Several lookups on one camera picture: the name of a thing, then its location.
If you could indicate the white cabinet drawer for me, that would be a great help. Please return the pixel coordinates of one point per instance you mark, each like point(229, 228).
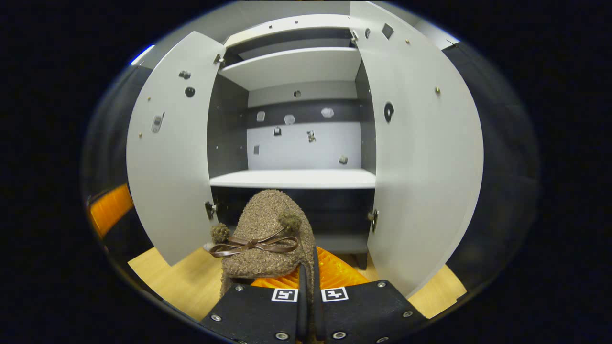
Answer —
point(287, 26)

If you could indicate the white shoe cabinet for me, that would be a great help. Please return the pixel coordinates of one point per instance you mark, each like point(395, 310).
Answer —
point(301, 148)

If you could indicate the metal door hinge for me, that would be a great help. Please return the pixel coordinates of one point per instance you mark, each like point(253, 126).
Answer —
point(210, 210)
point(219, 59)
point(354, 35)
point(373, 220)

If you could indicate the ceiling light panel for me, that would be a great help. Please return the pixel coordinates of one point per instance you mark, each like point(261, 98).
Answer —
point(142, 55)

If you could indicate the white cabinet shelf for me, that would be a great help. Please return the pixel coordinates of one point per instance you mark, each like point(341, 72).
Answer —
point(291, 67)
point(291, 179)

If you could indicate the brown fuzzy shoe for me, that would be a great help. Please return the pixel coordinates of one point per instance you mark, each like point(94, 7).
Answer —
point(267, 210)

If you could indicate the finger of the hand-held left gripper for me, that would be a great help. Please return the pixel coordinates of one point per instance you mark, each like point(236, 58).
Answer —
point(110, 208)

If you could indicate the white door with camera sticker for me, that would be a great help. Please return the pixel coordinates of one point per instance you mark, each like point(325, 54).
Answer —
point(167, 181)

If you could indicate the white door with headphones sticker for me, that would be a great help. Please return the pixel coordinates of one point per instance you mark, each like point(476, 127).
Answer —
point(420, 181)

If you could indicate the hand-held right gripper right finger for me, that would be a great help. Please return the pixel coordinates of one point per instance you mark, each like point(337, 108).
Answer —
point(318, 315)

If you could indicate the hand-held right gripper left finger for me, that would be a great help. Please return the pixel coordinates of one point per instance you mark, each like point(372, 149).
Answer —
point(303, 315)

